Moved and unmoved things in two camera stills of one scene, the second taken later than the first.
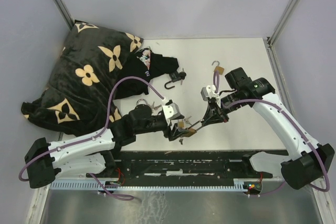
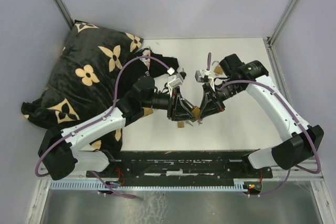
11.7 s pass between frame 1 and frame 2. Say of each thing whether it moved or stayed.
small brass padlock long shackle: stayed
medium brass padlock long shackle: moved
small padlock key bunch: stayed
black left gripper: moved
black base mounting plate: stayed
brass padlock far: stayed
